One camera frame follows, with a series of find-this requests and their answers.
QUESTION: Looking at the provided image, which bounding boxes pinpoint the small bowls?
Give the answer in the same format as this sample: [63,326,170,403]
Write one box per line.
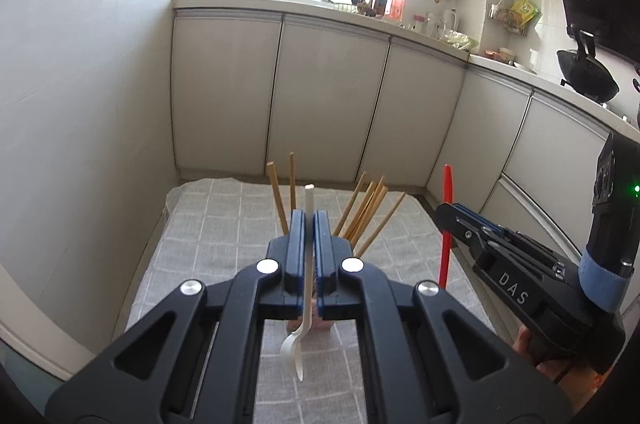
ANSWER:
[482,47,517,64]

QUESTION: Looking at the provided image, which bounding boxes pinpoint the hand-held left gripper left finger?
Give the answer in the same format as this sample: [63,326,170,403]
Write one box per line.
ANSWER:
[44,209,307,424]

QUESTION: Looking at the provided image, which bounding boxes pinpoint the pink perforated utensil holder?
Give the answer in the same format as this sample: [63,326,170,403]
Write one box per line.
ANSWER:
[286,289,335,335]

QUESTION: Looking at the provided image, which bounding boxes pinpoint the white kitchen countertop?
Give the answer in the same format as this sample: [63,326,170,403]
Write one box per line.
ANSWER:
[172,0,640,129]

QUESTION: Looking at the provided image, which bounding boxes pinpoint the grey checked tablecloth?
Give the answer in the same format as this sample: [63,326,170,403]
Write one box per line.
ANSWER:
[125,178,501,424]

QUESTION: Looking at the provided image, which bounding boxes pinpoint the crumpled plastic bag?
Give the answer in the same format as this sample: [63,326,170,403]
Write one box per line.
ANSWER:
[440,30,479,51]

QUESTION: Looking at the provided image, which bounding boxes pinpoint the red stick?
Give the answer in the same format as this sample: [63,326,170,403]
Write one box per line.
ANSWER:
[437,163,457,289]

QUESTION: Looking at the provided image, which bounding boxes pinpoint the white kitchen cabinets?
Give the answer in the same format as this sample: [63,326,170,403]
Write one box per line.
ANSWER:
[170,6,640,285]

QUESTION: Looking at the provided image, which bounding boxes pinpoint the black wok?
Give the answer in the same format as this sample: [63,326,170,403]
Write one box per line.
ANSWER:
[556,28,621,103]

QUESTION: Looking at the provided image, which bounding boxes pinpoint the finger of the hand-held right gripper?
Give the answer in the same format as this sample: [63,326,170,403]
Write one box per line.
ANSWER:
[434,203,501,265]
[457,204,566,277]

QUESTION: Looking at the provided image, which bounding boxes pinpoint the person's right hand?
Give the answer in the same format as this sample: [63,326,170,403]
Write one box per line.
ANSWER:
[511,324,608,406]

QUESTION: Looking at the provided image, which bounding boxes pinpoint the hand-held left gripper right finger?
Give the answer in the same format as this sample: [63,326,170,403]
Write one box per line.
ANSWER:
[313,210,571,424]

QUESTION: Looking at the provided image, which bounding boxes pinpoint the white plastic spoon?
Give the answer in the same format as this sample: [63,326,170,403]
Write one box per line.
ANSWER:
[280,184,317,383]

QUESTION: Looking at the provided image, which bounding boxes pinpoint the clear plastic jug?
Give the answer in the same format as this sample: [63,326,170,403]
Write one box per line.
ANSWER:
[440,8,460,39]

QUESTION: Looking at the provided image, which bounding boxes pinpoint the yellow packet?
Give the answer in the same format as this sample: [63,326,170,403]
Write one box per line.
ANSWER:
[509,0,542,28]

